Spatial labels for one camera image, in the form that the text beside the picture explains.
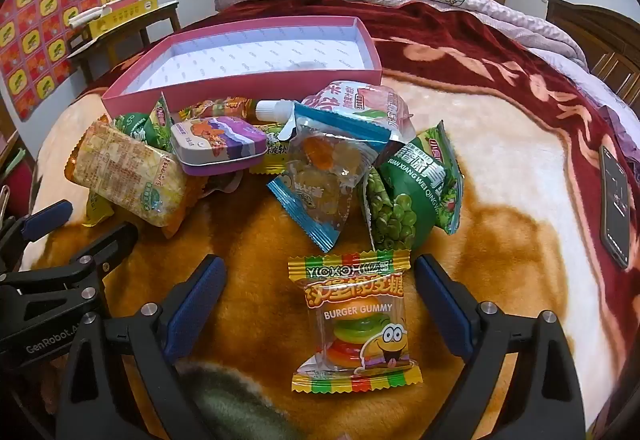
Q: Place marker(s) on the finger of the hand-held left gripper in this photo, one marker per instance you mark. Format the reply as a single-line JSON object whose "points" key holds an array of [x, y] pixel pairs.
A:
{"points": [[45, 222], [110, 245]]}

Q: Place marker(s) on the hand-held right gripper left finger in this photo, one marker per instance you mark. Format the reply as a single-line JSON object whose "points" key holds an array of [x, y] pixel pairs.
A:
{"points": [[195, 307]]}

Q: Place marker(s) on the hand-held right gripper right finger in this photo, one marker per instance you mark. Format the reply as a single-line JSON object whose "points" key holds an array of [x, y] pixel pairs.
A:
{"points": [[445, 307]]}

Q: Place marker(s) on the small yellow candy packet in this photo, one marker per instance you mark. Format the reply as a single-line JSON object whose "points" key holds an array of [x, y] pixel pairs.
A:
{"points": [[267, 162], [95, 212]]}

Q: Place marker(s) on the yellow cracker packet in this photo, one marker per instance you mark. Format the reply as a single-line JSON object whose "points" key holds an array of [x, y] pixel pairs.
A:
{"points": [[125, 174]]}

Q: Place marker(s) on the striped burger gummy packet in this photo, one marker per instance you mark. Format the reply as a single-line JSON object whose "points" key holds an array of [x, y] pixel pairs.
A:
{"points": [[355, 320]]}

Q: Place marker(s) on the green pea snack packet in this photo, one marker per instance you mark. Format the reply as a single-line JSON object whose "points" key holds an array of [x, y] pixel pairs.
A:
{"points": [[137, 129], [410, 210]]}

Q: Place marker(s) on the purple candy tin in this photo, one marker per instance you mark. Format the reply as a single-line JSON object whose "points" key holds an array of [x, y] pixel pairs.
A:
{"points": [[215, 139]]}

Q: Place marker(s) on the orange fruit-print candy packet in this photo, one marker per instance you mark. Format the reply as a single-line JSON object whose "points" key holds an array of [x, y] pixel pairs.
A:
{"points": [[220, 107]]}

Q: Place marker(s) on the blue-edged clear gummy packet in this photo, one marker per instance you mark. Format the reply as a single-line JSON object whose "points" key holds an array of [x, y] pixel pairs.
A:
{"points": [[320, 180]]}

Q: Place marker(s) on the pink jelly pouch white spout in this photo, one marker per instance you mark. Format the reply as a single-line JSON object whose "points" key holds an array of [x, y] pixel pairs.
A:
{"points": [[360, 104]]}

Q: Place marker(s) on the pink cardboard box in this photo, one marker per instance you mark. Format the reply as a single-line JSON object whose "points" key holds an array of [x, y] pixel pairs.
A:
{"points": [[250, 49]]}

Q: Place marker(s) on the metal spring clip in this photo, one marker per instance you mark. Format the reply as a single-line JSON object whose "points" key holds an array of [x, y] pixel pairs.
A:
{"points": [[4, 200]]}

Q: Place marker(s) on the wooden side cabinet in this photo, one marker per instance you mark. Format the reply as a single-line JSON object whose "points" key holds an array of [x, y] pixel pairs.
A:
{"points": [[15, 169]]}

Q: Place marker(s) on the black smartphone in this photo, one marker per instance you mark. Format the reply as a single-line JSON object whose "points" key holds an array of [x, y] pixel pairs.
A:
{"points": [[615, 210]]}

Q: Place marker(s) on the white plastic object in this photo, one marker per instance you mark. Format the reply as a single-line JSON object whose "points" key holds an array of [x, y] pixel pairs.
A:
{"points": [[87, 15]]}

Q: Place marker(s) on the wooden table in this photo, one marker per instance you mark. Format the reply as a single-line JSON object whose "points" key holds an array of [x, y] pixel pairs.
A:
{"points": [[130, 27]]}

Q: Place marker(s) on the yellow cardboard box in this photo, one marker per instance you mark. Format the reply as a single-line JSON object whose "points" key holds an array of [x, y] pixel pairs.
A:
{"points": [[120, 17]]}

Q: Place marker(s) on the lilac bed sheet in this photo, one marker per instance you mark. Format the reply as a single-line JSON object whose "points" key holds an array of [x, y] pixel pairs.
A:
{"points": [[625, 129]]}

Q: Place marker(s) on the wooden headboard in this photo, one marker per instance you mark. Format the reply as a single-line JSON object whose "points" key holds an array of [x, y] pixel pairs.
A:
{"points": [[600, 34]]}

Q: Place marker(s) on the red and yellow wall poster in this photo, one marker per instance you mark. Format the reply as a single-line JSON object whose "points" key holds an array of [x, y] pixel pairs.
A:
{"points": [[45, 29]]}

